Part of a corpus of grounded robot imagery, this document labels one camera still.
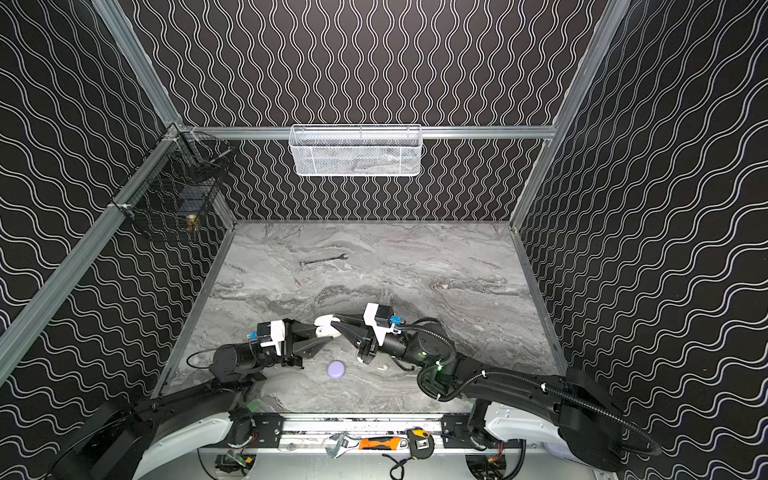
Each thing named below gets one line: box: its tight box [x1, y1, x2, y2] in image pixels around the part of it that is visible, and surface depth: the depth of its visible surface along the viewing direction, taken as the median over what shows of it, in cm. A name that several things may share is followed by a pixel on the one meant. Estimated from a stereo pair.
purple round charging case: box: [327, 360, 346, 379], surface depth 85 cm
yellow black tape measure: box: [406, 427, 435, 460], surface depth 72 cm
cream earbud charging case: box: [314, 314, 341, 337], surface depth 62 cm
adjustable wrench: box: [325, 431, 349, 459], surface depth 74 cm
